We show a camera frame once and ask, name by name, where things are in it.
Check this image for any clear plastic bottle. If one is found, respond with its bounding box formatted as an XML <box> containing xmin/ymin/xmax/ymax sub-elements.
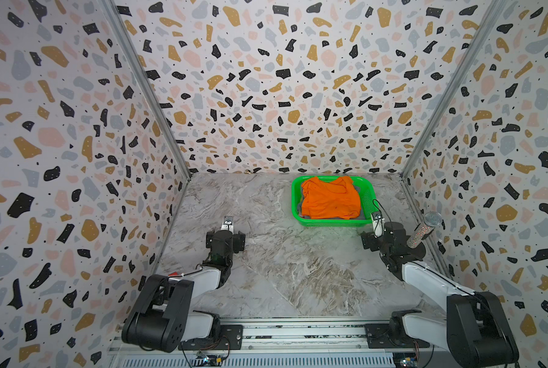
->
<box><xmin>407</xmin><ymin>211</ymin><xmax>442</xmax><ymax>248</ymax></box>

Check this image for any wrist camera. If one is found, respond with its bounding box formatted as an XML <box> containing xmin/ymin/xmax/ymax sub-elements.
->
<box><xmin>371</xmin><ymin>211</ymin><xmax>384</xmax><ymax>238</ymax></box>
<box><xmin>220</xmin><ymin>216</ymin><xmax>234</xmax><ymax>232</ymax></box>

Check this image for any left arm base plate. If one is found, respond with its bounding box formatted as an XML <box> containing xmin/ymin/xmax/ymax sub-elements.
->
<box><xmin>178</xmin><ymin>324</ymin><xmax>243</xmax><ymax>351</ymax></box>

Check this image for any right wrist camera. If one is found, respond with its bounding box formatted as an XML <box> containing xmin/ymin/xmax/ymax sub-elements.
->
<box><xmin>371</xmin><ymin>211</ymin><xmax>384</xmax><ymax>238</ymax></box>

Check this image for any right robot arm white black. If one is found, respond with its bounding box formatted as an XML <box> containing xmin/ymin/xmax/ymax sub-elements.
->
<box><xmin>361</xmin><ymin>219</ymin><xmax>519</xmax><ymax>367</ymax></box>

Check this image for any aluminium rail frame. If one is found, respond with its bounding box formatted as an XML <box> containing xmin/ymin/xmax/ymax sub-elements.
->
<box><xmin>109</xmin><ymin>317</ymin><xmax>457</xmax><ymax>367</ymax></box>

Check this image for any right circuit board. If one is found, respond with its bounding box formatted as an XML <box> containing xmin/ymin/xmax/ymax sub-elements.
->
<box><xmin>393</xmin><ymin>353</ymin><xmax>418</xmax><ymax>368</ymax></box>

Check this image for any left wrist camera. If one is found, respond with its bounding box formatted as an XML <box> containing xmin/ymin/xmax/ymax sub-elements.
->
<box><xmin>220</xmin><ymin>216</ymin><xmax>234</xmax><ymax>232</ymax></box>

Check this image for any green plastic basket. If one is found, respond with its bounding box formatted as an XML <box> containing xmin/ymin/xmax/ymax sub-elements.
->
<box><xmin>291</xmin><ymin>176</ymin><xmax>380</xmax><ymax>227</ymax></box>

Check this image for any orange t-shirt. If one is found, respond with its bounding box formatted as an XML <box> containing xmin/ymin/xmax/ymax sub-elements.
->
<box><xmin>300</xmin><ymin>175</ymin><xmax>362</xmax><ymax>220</ymax></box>

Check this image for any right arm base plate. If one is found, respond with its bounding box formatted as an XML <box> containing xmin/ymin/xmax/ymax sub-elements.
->
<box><xmin>364</xmin><ymin>323</ymin><xmax>430</xmax><ymax>349</ymax></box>

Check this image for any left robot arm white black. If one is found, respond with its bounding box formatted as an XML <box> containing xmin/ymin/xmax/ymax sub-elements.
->
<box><xmin>122</xmin><ymin>228</ymin><xmax>246</xmax><ymax>353</ymax></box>

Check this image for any circuit board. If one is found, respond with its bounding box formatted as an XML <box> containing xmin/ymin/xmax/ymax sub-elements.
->
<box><xmin>190</xmin><ymin>352</ymin><xmax>226</xmax><ymax>367</ymax></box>
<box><xmin>393</xmin><ymin>353</ymin><xmax>418</xmax><ymax>368</ymax></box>

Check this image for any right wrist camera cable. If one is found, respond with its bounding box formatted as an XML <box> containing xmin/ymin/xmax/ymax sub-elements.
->
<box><xmin>371</xmin><ymin>198</ymin><xmax>393</xmax><ymax>224</ymax></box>

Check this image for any left circuit board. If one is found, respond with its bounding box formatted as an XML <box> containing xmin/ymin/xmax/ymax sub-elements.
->
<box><xmin>190</xmin><ymin>352</ymin><xmax>226</xmax><ymax>367</ymax></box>

